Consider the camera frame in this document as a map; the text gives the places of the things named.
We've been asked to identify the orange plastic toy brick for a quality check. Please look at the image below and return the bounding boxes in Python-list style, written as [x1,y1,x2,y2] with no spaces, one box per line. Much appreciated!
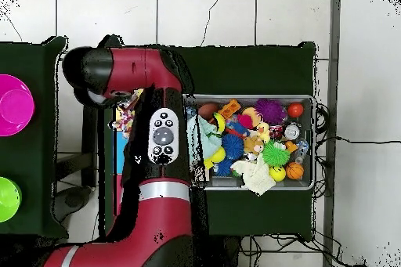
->
[217,99,241,119]

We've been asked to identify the black equipment stand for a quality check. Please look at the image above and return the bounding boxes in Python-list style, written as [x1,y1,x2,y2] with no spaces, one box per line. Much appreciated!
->
[81,103,99,188]

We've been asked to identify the purple spiky rubber ball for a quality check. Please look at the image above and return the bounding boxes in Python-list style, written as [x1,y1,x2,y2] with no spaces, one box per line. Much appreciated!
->
[254,98,288,125]

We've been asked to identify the dark green side table cloth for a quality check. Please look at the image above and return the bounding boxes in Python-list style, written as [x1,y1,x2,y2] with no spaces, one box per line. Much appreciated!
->
[0,35,70,239]

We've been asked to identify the yellow smiley ball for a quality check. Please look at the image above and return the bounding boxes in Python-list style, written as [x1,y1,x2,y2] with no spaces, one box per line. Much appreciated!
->
[269,165,287,182]

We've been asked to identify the black silver-topped drink can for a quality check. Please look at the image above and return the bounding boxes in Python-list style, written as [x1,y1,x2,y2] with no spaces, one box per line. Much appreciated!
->
[284,123,302,140]

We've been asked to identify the cream waffle cloth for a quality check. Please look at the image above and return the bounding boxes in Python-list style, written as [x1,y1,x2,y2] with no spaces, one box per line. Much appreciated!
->
[230,153,277,197]

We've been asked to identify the grey metal pole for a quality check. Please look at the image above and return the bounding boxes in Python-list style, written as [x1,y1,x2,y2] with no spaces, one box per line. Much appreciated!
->
[323,0,342,267]

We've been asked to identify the wooden box with three holes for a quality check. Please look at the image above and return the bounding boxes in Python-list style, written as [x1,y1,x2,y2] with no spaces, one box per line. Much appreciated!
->
[112,103,130,218]

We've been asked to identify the green spiky rubber ball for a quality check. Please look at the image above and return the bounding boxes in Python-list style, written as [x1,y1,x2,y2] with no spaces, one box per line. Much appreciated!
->
[262,139,291,168]

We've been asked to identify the lime green plastic bowl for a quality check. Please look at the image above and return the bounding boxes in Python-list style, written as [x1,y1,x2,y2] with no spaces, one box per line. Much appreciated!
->
[0,175,22,223]

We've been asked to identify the small plain orange ball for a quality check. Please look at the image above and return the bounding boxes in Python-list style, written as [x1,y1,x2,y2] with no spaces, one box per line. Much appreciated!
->
[287,102,305,118]

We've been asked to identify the colourful patterned cloth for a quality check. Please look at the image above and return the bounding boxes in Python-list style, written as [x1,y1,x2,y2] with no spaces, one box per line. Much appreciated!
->
[109,88,145,138]

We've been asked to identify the shallow silver mesh bin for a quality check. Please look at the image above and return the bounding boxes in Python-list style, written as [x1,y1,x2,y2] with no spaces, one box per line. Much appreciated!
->
[184,93,316,191]

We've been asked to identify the mint green waffle cloth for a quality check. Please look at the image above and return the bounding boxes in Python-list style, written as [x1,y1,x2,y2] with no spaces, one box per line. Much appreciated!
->
[186,114,223,158]

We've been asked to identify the magenta plastic bowl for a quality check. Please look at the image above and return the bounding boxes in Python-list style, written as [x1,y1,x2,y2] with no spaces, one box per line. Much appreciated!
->
[0,74,36,137]

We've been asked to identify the blue spiky rubber ball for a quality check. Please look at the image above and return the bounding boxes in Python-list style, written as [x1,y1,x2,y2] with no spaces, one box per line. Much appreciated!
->
[221,133,245,161]

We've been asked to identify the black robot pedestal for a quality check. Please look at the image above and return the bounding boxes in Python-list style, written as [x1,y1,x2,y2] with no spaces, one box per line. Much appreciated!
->
[206,235,242,267]

